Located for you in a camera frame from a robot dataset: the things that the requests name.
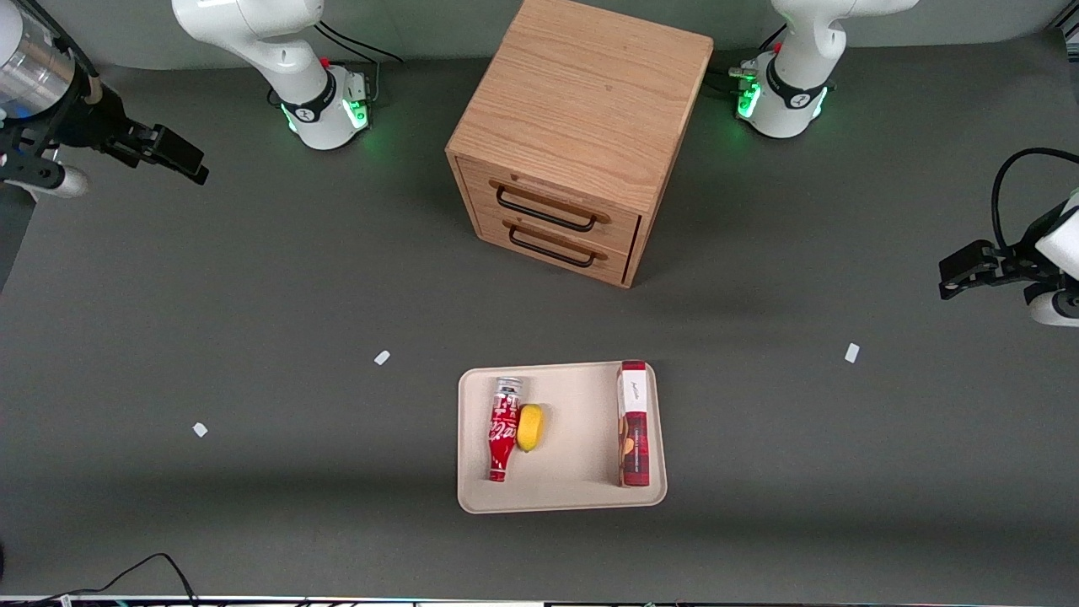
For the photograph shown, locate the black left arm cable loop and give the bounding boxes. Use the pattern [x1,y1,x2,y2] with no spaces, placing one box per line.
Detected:
[991,148,1079,254]

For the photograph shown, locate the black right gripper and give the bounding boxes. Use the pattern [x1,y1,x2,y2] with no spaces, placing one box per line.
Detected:
[55,78,209,185]

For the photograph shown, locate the red coke bottle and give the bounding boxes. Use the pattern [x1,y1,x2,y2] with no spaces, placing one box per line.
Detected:
[488,376,524,483]

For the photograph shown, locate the yellow lemon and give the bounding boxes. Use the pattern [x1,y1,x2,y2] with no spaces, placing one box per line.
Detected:
[516,404,545,454]

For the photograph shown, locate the black right base cables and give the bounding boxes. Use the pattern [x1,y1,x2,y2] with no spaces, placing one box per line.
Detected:
[316,19,405,106]

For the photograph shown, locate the black base cables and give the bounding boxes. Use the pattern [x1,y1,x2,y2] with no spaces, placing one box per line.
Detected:
[316,19,405,106]
[706,25,789,98]

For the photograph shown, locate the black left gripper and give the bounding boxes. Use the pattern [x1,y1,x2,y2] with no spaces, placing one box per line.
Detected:
[939,202,1076,301]

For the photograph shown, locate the red biscuit box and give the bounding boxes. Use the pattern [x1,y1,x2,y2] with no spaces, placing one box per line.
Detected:
[616,360,652,489]

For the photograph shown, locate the black metal drawer handle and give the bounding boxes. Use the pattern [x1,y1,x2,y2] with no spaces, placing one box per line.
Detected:
[503,221,608,270]
[489,179,611,234]

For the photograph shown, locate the wooden drawer cabinet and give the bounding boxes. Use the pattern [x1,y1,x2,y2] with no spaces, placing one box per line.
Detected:
[445,0,715,290]

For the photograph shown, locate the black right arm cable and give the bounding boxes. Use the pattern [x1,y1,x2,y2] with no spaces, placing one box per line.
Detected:
[25,0,104,104]

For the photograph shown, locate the black left base cables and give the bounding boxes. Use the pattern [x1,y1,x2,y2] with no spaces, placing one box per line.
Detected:
[706,25,789,98]

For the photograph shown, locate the beige rectangular tray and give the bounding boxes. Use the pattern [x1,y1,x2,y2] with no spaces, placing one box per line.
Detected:
[457,361,668,515]

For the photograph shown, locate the black floor cable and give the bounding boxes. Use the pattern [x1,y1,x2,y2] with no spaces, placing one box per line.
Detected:
[0,552,201,607]

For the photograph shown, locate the wooden drawer front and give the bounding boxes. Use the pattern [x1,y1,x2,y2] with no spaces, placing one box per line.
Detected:
[472,207,635,285]
[460,157,643,251]

